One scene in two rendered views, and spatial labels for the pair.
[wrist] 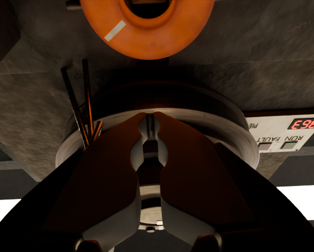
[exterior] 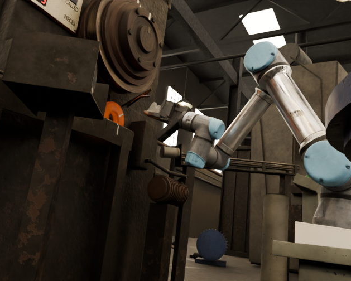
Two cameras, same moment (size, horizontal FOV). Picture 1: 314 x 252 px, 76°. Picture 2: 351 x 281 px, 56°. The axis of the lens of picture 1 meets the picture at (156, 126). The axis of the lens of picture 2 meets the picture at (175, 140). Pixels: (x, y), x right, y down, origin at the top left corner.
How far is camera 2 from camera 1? 132 cm
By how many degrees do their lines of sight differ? 59
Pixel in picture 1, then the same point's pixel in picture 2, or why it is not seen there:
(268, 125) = (58, 10)
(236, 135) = (104, 56)
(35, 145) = not seen: hidden behind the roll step
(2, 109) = (147, 98)
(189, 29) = (107, 107)
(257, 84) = not seen: hidden behind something
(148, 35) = (115, 110)
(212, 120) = (110, 71)
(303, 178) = not seen: outside the picture
